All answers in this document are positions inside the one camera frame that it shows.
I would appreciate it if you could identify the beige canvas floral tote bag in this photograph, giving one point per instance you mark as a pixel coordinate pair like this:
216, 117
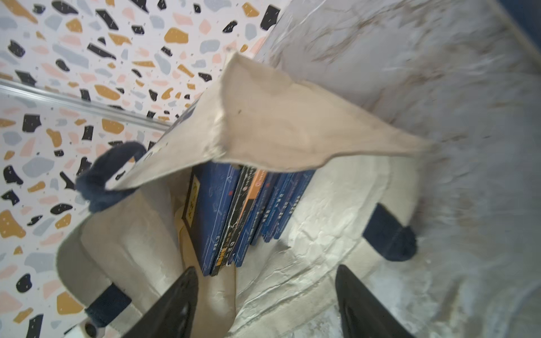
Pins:
258, 116

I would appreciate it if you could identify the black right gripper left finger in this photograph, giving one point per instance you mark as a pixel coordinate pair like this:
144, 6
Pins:
172, 316

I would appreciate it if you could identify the blue Little Prince book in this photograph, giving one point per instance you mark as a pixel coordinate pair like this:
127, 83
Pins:
254, 218

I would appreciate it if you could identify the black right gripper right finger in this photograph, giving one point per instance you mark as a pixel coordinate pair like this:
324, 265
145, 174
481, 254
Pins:
362, 314

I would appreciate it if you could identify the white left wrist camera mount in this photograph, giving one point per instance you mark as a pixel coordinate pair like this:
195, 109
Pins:
85, 329

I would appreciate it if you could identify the black marbled spine book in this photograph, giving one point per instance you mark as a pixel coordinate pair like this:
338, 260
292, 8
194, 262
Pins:
230, 233

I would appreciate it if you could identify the aluminium corner frame post left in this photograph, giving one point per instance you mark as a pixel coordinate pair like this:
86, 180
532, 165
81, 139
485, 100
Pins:
76, 104

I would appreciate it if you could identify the blue book yellow label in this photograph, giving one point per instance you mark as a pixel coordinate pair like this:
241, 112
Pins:
209, 198
522, 17

